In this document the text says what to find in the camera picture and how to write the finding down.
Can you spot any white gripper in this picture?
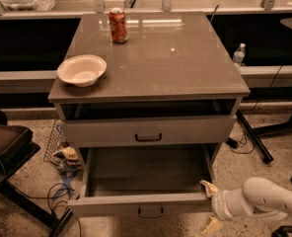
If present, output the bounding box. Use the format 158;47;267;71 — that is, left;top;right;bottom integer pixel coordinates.
200;180;234;235

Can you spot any grey drawer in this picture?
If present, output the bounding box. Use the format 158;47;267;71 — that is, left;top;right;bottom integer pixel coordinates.
69;144;212;218
62;116;236;148

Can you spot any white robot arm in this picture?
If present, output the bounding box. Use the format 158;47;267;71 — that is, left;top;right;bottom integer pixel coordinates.
200;177;292;235

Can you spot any grey drawer cabinet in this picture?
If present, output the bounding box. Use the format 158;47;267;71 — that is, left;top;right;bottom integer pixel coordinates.
48;12;249;160

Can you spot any black stand base right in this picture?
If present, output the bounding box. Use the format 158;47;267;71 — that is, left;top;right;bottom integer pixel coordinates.
237;111;292;164

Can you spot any clear plastic water bottle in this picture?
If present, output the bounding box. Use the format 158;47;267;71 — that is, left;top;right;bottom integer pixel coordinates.
233;43;246;66

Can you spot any white paper bowl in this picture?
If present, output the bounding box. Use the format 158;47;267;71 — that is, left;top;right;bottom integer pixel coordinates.
57;54;107;87

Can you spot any black table leg stand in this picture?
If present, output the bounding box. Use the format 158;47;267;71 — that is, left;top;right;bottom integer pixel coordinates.
0;183;73;237

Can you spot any dark brown chair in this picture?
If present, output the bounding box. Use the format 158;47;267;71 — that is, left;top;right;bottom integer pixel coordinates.
0;110;40;186

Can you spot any orange soda can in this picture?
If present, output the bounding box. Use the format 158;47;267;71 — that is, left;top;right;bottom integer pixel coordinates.
109;7;128;43

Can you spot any black cable right floor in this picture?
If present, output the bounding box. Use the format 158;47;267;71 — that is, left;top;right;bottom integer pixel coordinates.
226;64;284;155

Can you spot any black floor cable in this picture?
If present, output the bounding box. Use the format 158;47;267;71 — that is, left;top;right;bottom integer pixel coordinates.
7;182;83;237

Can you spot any wire mesh basket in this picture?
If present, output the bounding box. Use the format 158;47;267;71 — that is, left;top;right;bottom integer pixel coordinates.
43;119;82;173

